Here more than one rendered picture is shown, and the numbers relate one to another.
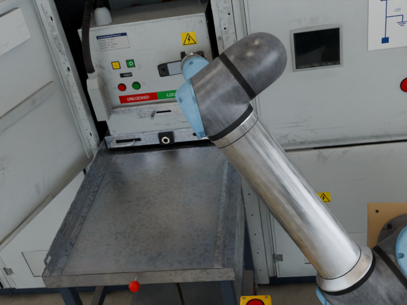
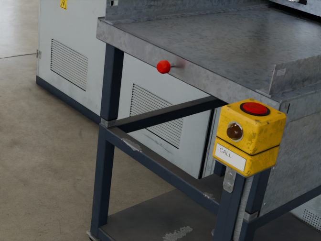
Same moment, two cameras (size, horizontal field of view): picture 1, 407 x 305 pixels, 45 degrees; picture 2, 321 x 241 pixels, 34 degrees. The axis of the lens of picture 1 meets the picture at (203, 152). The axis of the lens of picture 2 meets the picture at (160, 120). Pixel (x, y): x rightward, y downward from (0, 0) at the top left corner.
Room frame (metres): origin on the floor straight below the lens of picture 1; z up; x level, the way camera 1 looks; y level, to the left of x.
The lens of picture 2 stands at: (0.08, -0.36, 1.23)
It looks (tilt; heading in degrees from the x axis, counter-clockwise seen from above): 25 degrees down; 33
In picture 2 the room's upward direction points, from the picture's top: 8 degrees clockwise
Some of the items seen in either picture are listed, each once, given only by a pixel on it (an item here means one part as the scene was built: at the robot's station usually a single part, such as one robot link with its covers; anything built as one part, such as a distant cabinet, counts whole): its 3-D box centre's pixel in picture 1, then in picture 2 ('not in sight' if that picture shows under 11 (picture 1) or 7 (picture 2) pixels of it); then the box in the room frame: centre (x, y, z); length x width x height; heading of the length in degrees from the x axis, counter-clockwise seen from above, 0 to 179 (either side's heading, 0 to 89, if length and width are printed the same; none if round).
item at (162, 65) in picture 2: (134, 284); (166, 66); (1.08, 0.29, 0.82); 0.04 x 0.03 x 0.03; 168
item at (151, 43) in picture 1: (154, 81); not in sight; (1.81, 0.14, 1.15); 0.48 x 0.01 x 0.48; 78
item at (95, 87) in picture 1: (99, 97); not in sight; (1.78, 0.36, 1.14); 0.08 x 0.05 x 0.17; 168
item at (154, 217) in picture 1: (155, 207); (260, 48); (1.43, 0.21, 0.82); 0.68 x 0.62 x 0.06; 168
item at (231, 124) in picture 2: not in sight; (232, 132); (0.79, -0.04, 0.87); 0.03 x 0.01 x 0.03; 78
